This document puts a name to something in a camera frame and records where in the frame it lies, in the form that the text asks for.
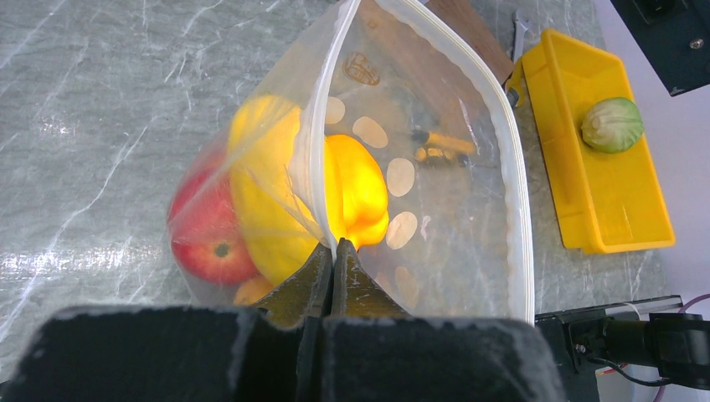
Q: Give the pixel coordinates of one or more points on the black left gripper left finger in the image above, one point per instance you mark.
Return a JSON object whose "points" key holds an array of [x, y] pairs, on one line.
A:
{"points": [[181, 353]]}

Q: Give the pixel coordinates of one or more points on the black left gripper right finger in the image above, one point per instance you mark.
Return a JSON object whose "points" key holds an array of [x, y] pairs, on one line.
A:
{"points": [[436, 359]]}

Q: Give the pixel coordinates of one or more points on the orange toy fruit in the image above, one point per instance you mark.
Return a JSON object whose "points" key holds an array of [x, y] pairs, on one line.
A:
{"points": [[252, 290]]}

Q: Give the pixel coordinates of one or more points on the red toy apple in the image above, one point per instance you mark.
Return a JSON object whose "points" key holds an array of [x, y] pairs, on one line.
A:
{"points": [[203, 226]]}

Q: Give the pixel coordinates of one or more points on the yellow toy bell pepper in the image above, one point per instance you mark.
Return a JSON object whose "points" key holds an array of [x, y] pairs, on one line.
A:
{"points": [[356, 194]]}

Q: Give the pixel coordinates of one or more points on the clear dotted zip bag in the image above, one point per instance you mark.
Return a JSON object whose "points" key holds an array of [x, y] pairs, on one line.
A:
{"points": [[459, 239]]}

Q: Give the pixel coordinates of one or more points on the black yellow screwdriver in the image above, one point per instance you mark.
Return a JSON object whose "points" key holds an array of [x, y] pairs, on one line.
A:
{"points": [[438, 156]]}

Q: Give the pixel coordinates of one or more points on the yellow plastic tray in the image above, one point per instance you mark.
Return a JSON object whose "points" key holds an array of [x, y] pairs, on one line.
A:
{"points": [[605, 203]]}

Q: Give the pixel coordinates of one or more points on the wooden board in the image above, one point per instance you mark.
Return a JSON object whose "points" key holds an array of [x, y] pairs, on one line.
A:
{"points": [[448, 96]]}

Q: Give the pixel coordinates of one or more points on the green toy cabbage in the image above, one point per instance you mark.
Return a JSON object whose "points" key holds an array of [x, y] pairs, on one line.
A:
{"points": [[612, 125]]}

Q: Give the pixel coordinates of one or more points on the silver open-end wrench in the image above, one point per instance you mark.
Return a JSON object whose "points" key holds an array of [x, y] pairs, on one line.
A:
{"points": [[522, 24]]}

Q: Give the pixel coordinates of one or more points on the dark grey server chassis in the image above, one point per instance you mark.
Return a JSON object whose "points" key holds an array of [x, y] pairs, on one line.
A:
{"points": [[674, 37]]}

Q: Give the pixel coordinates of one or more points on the yellow handled screwdriver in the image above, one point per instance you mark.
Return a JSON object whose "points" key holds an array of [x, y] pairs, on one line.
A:
{"points": [[444, 142]]}

